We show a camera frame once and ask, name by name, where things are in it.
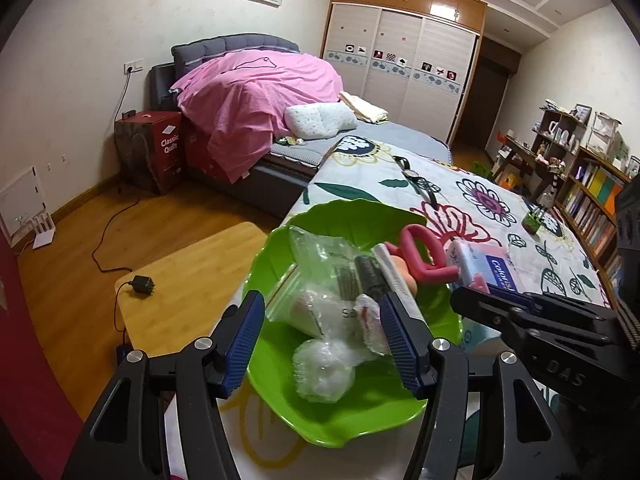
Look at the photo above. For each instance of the grey upholstered bed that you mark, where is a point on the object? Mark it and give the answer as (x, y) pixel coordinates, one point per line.
(225, 45)

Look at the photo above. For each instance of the folded yellow towels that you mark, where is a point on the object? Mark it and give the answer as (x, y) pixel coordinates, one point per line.
(362, 107)

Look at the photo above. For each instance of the white sliding wardrobe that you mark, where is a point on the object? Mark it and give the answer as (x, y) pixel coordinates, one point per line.
(400, 60)

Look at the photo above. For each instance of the black wristwatch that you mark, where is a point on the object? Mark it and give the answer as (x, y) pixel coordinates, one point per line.
(417, 180)

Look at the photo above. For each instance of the floral printed tablecloth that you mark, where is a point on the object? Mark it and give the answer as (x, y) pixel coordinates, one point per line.
(480, 195)

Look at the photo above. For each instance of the black power adapter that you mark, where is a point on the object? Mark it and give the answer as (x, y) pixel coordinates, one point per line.
(141, 286)

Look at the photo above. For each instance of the bag of cotton swabs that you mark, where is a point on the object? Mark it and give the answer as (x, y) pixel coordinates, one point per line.
(320, 255)

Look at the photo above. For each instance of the white storage box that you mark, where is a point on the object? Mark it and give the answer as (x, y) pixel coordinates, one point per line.
(604, 135)

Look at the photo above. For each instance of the wall socket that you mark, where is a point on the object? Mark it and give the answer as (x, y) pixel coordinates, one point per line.
(133, 66)

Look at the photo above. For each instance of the orange plastic stool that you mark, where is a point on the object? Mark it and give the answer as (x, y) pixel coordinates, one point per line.
(511, 181)

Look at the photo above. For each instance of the pink blanket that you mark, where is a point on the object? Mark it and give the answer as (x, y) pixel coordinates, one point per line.
(250, 100)

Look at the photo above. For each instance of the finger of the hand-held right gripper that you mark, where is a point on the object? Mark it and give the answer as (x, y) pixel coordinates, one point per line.
(550, 307)
(490, 315)

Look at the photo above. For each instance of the white wifi router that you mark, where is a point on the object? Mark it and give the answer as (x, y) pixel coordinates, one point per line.
(42, 235)

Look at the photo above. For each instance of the zebra toy on green base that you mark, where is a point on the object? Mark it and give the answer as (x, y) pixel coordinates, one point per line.
(535, 220)

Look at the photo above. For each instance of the wooden bookshelf with books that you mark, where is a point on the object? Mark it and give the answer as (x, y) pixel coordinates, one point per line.
(595, 210)

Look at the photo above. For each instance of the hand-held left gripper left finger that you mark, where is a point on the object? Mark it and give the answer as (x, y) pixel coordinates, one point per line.
(245, 345)

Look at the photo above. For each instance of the bag of cotton balls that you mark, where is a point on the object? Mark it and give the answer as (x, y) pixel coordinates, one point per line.
(325, 370)

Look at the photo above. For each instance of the white wall panel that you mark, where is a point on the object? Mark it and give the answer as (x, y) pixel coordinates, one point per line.
(20, 200)

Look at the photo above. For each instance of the small wooden side table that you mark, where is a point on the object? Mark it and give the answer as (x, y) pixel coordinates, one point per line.
(200, 270)

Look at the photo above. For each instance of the small wooden shelf unit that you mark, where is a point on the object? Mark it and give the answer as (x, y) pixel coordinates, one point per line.
(555, 135)

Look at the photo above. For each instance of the green plastic stool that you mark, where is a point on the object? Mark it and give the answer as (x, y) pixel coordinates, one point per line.
(479, 167)

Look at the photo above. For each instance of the red cardboard box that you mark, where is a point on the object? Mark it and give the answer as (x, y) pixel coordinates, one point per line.
(160, 155)
(200, 152)

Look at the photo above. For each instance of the tissue pack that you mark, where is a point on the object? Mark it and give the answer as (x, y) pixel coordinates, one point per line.
(485, 265)

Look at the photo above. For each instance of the dark wooden door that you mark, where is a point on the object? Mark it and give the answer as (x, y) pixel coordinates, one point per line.
(480, 100)

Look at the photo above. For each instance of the bag of cotton pads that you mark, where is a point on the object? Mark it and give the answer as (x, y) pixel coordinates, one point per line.
(305, 310)

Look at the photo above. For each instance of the orange makeup sponge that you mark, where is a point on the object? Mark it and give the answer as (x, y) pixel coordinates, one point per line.
(402, 270)

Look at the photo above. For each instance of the small snack packets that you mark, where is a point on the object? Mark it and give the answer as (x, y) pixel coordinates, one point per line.
(290, 140)

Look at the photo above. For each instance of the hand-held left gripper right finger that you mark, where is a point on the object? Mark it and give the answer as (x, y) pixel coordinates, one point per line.
(400, 345)

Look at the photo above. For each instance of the wooden desk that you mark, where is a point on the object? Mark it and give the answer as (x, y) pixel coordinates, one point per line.
(515, 152)

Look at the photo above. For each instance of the white dotted pillow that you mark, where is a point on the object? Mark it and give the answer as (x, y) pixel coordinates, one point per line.
(320, 122)

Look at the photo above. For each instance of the grey sock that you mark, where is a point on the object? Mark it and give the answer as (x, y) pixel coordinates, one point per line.
(370, 275)

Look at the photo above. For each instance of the green plastic bowl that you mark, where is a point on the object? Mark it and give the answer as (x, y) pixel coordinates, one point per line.
(280, 410)

